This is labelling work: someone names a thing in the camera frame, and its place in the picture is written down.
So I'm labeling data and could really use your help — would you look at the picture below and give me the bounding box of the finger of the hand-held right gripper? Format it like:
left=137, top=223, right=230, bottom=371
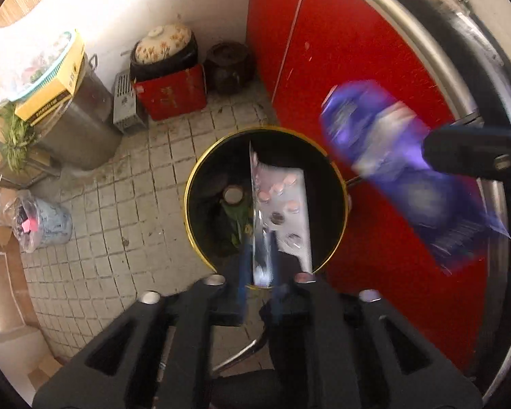
left=421, top=123, right=511, bottom=180

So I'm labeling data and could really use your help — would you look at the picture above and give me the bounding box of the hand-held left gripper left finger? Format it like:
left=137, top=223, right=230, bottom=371
left=33, top=239, right=256, bottom=409

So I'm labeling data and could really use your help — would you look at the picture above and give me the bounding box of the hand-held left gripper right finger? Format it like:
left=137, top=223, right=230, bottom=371
left=259, top=239, right=484, bottom=409

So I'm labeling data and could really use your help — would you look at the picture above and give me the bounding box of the purple snack packet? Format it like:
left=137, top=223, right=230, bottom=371
left=319, top=80, right=511, bottom=275

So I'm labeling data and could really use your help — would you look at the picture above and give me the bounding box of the silver blister pack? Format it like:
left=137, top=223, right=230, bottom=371
left=249, top=140, right=313, bottom=286

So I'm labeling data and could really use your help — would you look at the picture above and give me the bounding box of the black gold-rimmed trash can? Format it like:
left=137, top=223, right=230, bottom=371
left=183, top=125, right=352, bottom=290

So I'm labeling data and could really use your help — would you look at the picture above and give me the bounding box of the plastic bag with trash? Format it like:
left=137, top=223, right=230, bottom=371
left=13, top=190, right=73, bottom=254

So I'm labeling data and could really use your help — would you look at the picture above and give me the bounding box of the green bottle with white cap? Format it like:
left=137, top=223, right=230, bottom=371
left=219, top=185, right=254, bottom=256

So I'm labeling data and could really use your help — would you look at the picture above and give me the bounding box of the wide red cabinet door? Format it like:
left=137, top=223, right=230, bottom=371
left=273, top=0, right=490, bottom=384

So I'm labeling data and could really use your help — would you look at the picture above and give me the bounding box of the large steel stockpot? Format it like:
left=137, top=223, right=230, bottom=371
left=34, top=51, right=124, bottom=171

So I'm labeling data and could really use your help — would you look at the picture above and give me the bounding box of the grey vented metal box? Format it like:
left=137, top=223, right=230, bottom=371
left=112, top=69, right=150, bottom=135

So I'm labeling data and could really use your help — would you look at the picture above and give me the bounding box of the red square box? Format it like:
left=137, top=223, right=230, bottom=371
left=132, top=64, right=208, bottom=122

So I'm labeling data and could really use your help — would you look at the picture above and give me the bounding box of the narrow red cabinet door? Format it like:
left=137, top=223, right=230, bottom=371
left=246, top=0, right=312, bottom=116

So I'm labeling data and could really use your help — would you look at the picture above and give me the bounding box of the dark brown jar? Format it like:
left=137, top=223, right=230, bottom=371
left=204, top=42, right=256, bottom=96

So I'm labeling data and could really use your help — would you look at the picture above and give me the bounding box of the green potted plant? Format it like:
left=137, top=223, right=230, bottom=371
left=0, top=102, right=39, bottom=175

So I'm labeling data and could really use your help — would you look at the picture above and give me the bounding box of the yellow cardboard box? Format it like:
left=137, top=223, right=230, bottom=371
left=14, top=30, right=86, bottom=124

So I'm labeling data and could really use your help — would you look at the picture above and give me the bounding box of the floral-lid ceramic pot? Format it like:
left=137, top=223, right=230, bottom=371
left=130, top=23, right=199, bottom=79

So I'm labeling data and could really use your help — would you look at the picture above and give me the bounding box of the teal plastic basin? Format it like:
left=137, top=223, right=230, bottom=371
left=0, top=30, right=79, bottom=103

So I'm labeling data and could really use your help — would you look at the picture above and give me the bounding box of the silver cabinet handle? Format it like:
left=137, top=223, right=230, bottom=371
left=213, top=334, right=270, bottom=373

